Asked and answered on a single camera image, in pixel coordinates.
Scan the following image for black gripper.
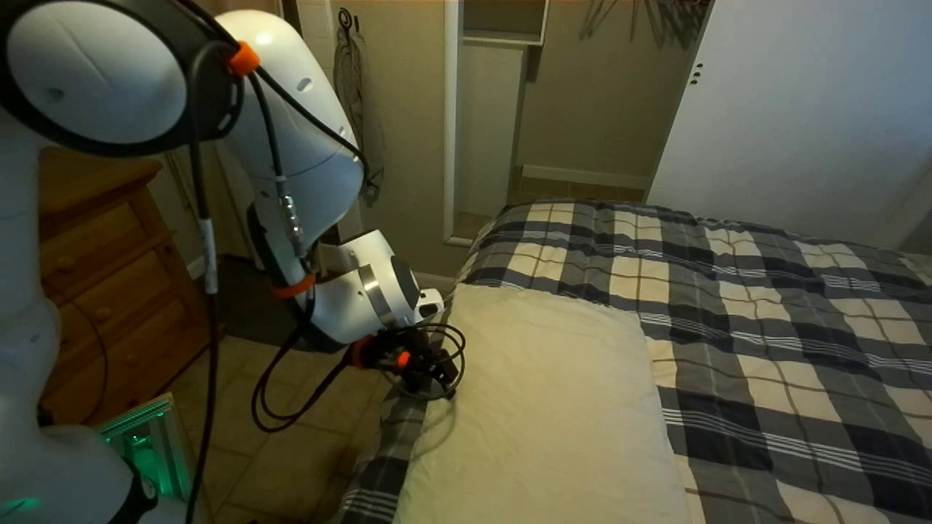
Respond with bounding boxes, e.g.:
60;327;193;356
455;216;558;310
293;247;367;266
383;327;461;403

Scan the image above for black cable with white label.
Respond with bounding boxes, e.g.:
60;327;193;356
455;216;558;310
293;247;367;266
178;37;244;524

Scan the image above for white door frame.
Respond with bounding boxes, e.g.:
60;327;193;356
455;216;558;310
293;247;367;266
443;0;549;247

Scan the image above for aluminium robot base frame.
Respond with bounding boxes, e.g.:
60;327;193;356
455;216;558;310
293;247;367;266
95;391;197;524

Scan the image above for black arm cable orange ties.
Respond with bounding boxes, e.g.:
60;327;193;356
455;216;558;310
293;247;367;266
226;37;471;438

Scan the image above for white closet door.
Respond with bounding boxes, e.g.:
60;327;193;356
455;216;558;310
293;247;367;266
643;0;932;250

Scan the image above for plaid bedspread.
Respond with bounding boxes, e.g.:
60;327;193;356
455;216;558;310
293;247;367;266
332;198;932;524

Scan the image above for dark hanging straps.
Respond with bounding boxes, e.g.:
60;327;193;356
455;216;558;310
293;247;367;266
332;7;388;206

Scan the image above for wire clothes hangers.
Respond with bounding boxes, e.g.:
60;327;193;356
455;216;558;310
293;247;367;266
577;0;715;53

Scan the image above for wooden dresser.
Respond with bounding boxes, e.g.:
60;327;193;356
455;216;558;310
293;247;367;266
34;149;222;432

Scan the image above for cream white blanket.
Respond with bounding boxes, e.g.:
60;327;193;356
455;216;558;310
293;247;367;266
391;279;696;524

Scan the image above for dark floor rug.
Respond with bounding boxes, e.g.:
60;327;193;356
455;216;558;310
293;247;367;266
206;253;324;353

